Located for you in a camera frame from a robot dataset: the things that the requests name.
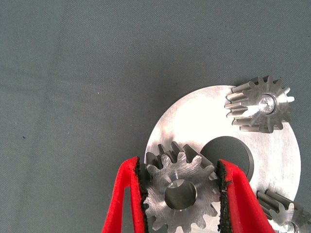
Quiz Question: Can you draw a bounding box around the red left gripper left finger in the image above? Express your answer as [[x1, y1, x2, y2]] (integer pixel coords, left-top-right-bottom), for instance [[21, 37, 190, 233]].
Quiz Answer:
[[101, 156, 150, 233]]

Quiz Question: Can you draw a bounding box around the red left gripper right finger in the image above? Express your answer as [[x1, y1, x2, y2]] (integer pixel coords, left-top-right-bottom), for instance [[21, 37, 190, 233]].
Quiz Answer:
[[215, 159, 276, 233]]

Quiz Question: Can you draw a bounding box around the small steel spur gear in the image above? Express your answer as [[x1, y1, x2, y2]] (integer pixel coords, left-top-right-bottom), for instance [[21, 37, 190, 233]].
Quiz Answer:
[[256, 189, 311, 233], [142, 141, 221, 233], [225, 75, 295, 133]]

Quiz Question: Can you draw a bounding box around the round metal carrier plate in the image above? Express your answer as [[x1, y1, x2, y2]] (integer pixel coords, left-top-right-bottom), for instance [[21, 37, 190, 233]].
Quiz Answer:
[[145, 84, 301, 233]]

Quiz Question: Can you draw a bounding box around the dark grey table cloth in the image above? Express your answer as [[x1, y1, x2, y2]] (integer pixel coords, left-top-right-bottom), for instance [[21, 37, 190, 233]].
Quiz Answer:
[[0, 0, 311, 233]]

